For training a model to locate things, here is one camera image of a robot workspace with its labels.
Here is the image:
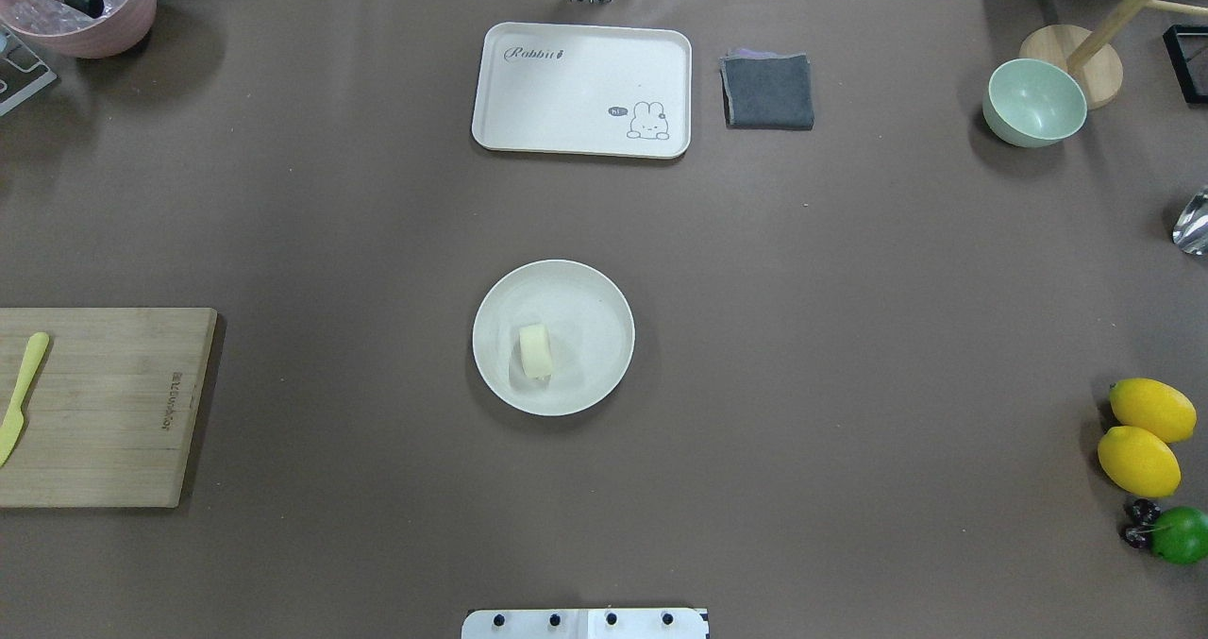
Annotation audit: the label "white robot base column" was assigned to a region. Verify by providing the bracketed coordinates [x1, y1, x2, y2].
[461, 606, 712, 638]

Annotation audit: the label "cream rabbit tray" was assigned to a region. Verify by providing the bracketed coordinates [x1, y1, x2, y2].
[471, 23, 692, 159]

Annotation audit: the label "black glass rack tray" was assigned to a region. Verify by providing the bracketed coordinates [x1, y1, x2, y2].
[1162, 25, 1207, 105]

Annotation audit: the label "cream round plate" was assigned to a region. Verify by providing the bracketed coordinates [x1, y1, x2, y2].
[471, 260, 637, 418]

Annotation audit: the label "grey folded cloth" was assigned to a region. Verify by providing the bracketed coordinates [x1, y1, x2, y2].
[719, 50, 815, 130]

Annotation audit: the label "mint green bowl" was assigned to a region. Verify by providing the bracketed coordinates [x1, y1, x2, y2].
[981, 59, 1090, 149]

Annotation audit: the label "bamboo cutting board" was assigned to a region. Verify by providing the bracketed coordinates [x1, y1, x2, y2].
[1, 308, 217, 509]

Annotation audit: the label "wooden cup tree stand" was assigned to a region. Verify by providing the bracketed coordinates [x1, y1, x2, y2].
[1018, 0, 1206, 110]

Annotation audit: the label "yellow lemon near scoop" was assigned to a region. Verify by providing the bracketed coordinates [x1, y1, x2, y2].
[1108, 378, 1197, 443]

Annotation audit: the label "yellow lemon near lime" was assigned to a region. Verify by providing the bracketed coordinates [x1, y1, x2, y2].
[1097, 426, 1183, 498]

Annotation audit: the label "dark cherries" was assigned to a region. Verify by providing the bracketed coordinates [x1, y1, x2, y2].
[1120, 496, 1165, 550]

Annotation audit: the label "pink bowl of ice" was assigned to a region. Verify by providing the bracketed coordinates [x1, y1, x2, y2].
[1, 0, 157, 59]

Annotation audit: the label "steel ice scoop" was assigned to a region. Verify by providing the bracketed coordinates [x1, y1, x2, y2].
[1172, 186, 1208, 256]

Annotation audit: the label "yellow plastic knife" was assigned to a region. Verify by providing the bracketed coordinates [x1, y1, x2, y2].
[1, 332, 51, 467]

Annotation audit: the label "white cup rack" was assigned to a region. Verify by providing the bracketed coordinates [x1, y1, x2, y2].
[0, 25, 58, 117]

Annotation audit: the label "green lime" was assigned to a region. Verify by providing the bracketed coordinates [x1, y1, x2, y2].
[1151, 506, 1207, 565]

